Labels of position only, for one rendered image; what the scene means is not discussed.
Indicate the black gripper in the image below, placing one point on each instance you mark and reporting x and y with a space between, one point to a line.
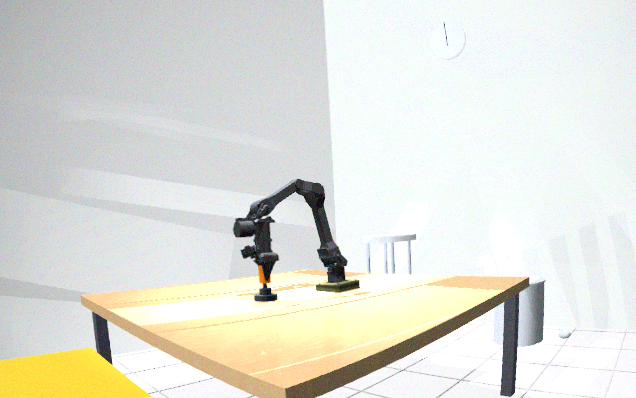
267 257

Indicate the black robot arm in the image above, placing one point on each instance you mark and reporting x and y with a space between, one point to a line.
314 195

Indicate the orange tapered knob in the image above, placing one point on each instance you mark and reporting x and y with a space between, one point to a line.
261 276

